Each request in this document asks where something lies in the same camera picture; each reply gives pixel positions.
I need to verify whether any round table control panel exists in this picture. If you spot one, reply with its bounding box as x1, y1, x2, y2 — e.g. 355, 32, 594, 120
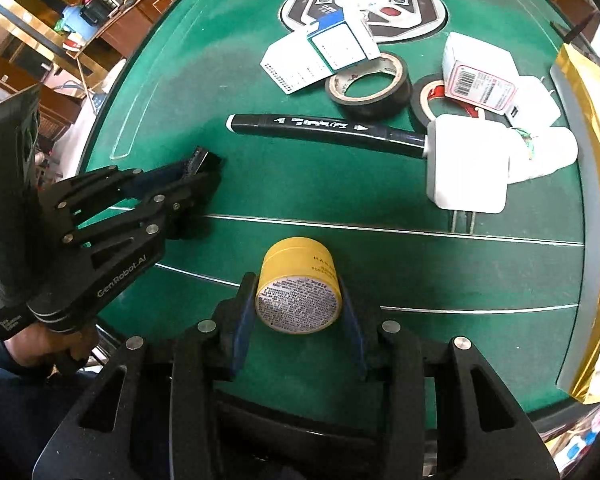
280, 0, 448, 43

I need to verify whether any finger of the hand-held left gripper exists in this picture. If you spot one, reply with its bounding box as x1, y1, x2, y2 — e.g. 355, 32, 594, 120
39, 159, 196, 217
60, 169, 222, 252

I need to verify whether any wooden sideboard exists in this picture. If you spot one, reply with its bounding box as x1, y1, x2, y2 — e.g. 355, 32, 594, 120
75, 0, 206, 61

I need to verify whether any white USB charger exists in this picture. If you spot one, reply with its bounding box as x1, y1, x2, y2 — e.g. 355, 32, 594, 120
505, 76, 561, 128

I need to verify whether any blue white box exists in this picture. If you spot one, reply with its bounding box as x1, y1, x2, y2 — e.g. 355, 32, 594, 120
305, 8, 382, 72

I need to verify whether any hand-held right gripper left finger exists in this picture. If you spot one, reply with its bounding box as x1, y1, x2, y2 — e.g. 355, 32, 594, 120
32, 272, 261, 480

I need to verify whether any yellow round jar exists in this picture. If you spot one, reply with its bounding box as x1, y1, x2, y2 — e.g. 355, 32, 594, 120
255, 237, 343, 335

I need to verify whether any black marker pen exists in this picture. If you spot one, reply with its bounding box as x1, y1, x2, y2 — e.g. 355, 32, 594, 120
226, 114, 428, 159

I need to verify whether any white barcode box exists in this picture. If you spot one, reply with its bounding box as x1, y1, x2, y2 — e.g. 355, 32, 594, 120
442, 31, 521, 113

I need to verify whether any large white charger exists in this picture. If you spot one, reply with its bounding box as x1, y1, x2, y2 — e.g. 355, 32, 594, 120
425, 114, 511, 233

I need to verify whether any white paper leaflet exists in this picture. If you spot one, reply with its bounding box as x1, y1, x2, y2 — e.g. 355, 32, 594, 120
260, 30, 333, 95

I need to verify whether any gold cardboard box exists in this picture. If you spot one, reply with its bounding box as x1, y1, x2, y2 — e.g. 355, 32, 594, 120
549, 44, 600, 406

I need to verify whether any person's jeans leg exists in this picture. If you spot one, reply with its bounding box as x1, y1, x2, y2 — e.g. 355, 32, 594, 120
0, 310, 98, 480

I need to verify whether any person's left hand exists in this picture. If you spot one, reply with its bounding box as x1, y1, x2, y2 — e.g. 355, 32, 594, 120
4, 322, 99, 369

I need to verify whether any blue plastic container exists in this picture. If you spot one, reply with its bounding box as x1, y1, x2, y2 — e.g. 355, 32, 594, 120
61, 5, 88, 31

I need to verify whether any black tape roll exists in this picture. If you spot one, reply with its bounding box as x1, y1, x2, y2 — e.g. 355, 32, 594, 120
325, 51, 412, 121
411, 74, 481, 128

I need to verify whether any white rounded adapter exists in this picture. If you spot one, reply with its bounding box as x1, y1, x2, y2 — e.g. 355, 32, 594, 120
505, 126, 579, 184

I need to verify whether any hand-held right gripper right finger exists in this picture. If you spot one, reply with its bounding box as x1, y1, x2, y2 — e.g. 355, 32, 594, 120
336, 279, 561, 480

